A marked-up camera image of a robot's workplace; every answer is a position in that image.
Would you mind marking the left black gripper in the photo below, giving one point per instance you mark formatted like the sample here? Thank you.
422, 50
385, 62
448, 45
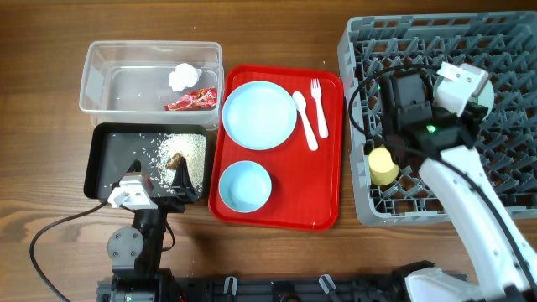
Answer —
183, 190

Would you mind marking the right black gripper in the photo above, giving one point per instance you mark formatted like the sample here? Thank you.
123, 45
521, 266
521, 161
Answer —
455, 124

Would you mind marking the green bowl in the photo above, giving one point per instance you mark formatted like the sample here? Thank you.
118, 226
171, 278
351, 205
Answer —
454, 96

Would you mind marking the yellow cup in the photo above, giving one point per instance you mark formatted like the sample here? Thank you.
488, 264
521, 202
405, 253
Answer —
383, 171

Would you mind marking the light blue bowl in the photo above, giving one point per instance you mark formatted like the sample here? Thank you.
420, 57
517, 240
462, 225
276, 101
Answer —
245, 186

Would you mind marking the red snack wrapper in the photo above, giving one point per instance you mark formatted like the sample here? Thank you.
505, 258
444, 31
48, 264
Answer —
203, 99

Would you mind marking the white napkin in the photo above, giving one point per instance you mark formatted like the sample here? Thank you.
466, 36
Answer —
184, 76

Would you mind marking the light blue plate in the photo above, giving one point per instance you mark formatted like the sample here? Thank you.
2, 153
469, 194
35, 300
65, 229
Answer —
259, 115

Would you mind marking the white plastic fork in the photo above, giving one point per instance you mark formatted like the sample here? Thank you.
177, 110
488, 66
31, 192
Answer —
316, 93

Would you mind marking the white plastic spoon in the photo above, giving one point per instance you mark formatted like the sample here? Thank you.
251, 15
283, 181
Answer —
301, 108

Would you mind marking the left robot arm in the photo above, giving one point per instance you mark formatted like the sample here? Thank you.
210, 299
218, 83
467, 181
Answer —
136, 250

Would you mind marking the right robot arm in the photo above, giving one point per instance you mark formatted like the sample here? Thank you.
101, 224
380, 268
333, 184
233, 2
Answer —
433, 127

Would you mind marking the black waste tray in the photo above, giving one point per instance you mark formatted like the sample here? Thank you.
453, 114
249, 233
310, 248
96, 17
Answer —
115, 146

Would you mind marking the grey dishwasher rack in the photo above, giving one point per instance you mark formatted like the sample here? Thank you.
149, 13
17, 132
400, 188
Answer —
504, 44

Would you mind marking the clear plastic bin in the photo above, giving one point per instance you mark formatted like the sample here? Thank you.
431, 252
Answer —
128, 81

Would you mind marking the red serving tray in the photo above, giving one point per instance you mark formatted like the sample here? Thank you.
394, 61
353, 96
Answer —
305, 183

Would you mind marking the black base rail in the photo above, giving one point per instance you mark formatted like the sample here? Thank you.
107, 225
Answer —
368, 287

